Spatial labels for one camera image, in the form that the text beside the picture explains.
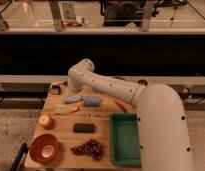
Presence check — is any orange apple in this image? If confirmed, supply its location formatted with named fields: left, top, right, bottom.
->
left=39, top=115, right=54, bottom=129

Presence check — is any light blue towel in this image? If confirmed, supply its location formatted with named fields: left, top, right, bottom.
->
left=64, top=94, right=82, bottom=104

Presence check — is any bunch of dark grapes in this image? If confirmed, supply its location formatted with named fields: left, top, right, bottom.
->
left=70, top=139, right=104, bottom=161

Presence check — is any black rectangular block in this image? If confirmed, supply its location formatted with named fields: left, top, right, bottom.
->
left=73, top=123, right=95, bottom=133

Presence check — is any orange carrot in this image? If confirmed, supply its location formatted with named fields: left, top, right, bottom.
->
left=114, top=100, right=128, bottom=113

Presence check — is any green plastic tray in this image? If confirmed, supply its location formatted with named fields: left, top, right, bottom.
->
left=109, top=113, right=141, bottom=167

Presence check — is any red bowl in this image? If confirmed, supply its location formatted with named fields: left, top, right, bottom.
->
left=29, top=134, right=59, bottom=164

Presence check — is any small metal cup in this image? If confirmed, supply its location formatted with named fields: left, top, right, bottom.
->
left=138, top=79, right=148, bottom=85

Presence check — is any blue sponge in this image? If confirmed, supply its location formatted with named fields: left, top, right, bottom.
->
left=84, top=96, right=101, bottom=107

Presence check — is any small white cup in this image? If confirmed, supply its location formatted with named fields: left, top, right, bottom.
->
left=41, top=145, right=55, bottom=158

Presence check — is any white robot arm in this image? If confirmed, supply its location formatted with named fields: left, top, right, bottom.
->
left=68, top=59, right=195, bottom=171

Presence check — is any metal fork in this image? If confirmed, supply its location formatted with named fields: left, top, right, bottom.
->
left=84, top=113, right=109, bottom=118

